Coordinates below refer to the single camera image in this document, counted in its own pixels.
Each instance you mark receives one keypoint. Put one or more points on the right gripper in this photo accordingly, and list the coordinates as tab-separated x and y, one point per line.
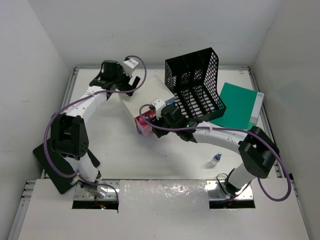
160	132

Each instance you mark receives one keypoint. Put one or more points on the colourful box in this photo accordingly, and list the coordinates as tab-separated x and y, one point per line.
149	116

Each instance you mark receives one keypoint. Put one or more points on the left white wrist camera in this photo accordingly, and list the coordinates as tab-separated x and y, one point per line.
129	65

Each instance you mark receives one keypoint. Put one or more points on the black mesh file organizer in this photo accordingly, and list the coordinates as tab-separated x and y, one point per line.
193	80

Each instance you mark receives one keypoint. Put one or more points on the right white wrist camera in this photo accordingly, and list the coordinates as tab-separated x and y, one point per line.
158	105

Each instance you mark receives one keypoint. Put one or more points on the small clear dropper bottle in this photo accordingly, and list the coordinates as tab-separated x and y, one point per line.
215	160

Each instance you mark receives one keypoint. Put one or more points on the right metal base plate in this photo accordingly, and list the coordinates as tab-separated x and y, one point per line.
217	191

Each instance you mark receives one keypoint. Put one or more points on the white drawer organizer box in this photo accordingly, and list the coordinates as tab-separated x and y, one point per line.
153	88

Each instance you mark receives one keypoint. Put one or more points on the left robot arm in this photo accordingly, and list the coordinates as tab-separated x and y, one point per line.
67	128

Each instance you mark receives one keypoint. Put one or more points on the green notebook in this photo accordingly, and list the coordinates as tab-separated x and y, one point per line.
243	107

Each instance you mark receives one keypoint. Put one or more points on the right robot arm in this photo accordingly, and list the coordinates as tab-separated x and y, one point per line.
256	149

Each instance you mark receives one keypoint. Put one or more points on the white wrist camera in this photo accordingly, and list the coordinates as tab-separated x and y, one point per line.
129	65
158	105

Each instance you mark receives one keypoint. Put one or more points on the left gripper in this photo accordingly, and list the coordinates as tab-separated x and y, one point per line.
121	71

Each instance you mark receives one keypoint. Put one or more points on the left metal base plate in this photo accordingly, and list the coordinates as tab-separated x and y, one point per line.
105	192

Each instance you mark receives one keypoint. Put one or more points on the metal base plate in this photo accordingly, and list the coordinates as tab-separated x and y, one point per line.
105	192
217	191

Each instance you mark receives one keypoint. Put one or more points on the blue pulled-out drawer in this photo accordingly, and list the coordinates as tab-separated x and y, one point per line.
170	101

